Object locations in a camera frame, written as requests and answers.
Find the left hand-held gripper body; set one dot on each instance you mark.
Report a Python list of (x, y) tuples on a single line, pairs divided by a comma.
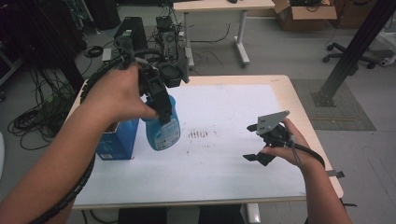
[(171, 73)]

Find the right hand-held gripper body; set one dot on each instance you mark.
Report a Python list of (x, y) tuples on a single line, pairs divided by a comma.
[(271, 124)]

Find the blue bottle with white cap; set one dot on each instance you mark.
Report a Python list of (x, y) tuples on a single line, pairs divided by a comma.
[(165, 137)]

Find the blue cardboard box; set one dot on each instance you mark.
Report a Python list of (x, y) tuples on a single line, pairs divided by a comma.
[(120, 143)]

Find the person's right hand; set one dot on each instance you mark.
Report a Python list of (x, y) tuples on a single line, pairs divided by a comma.
[(295, 152)]

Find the person's left hand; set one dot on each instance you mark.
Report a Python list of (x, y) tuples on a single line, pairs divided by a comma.
[(118, 96)]

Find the open computer case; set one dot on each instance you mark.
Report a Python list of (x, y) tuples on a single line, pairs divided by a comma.
[(168, 37)]

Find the white table sheet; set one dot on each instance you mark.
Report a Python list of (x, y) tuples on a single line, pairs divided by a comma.
[(218, 180)]

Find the black computer tower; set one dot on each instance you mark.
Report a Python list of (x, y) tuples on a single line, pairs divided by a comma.
[(137, 29)]

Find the white table leg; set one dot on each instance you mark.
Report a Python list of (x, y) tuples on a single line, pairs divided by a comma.
[(253, 214)]

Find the white power supply unit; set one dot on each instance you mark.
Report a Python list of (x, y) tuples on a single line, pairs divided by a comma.
[(106, 54)]

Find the person's right leg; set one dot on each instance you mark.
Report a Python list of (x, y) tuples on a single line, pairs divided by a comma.
[(219, 215)]

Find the person's leg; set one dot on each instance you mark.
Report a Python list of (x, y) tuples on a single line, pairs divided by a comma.
[(219, 215), (140, 216)]

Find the grey floor mat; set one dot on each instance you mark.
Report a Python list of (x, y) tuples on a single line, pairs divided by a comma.
[(342, 112)]

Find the black tape strip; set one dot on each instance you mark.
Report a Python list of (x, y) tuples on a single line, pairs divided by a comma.
[(336, 174)]

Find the wooden desk with white legs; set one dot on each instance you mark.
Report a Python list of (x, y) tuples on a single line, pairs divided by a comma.
[(218, 4)]

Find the black cabinet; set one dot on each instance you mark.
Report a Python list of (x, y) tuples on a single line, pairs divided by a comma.
[(102, 14)]

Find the black office chair base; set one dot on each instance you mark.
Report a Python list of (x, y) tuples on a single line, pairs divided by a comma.
[(345, 56)]

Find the open brown cardboard box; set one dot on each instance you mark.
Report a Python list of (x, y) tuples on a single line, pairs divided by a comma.
[(305, 15)]

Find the person's left leg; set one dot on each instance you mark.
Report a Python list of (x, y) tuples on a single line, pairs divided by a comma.
[(140, 216)]

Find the white device on floor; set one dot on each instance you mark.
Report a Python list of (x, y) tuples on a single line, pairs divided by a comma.
[(387, 61)]

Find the dark curtain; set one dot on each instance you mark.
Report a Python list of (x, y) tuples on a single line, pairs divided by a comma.
[(40, 37)]

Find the black metal stand post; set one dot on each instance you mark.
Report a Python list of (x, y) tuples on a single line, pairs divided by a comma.
[(358, 49)]

